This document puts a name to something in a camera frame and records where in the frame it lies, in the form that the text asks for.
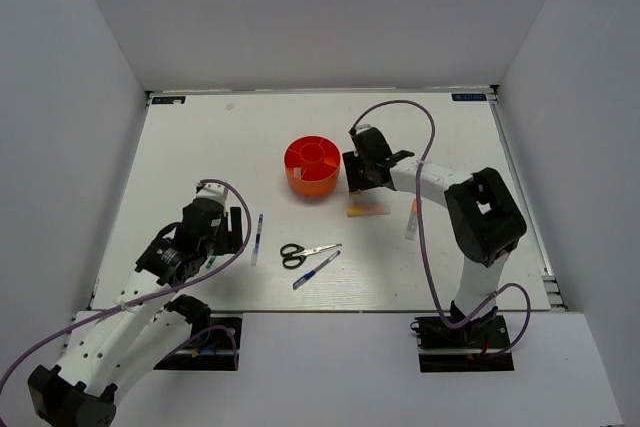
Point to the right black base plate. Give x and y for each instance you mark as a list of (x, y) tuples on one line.
[(472, 349)]

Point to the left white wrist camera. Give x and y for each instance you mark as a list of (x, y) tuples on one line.
[(212, 191)]

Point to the blue ballpoint pen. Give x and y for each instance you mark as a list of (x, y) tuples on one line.
[(309, 275)]

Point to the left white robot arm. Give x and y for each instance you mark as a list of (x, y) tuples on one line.
[(152, 321)]

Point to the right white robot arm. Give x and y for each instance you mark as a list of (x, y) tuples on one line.
[(486, 221)]

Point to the blue corner label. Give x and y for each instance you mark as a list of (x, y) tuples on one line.
[(469, 97), (168, 100)]

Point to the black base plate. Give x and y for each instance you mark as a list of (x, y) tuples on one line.
[(215, 351), (472, 349)]

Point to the black handled scissors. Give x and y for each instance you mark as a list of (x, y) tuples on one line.
[(294, 255)]

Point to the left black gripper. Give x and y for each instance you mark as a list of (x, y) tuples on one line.
[(230, 238)]

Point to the orange capped glue stick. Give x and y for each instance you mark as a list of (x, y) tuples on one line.
[(412, 223)]

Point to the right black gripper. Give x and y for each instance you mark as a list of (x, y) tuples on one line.
[(351, 161)]

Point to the yellow orange highlighter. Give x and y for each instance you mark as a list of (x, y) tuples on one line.
[(367, 210)]

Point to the right blue corner label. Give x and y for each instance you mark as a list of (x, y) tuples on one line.
[(469, 97)]

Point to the left blue corner label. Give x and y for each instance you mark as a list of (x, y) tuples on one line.
[(168, 100)]

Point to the orange round desk organizer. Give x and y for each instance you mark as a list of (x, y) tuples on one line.
[(312, 166)]

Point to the blue gel pen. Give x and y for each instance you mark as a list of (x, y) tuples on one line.
[(255, 250)]

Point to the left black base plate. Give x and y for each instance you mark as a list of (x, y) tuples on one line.
[(215, 351)]

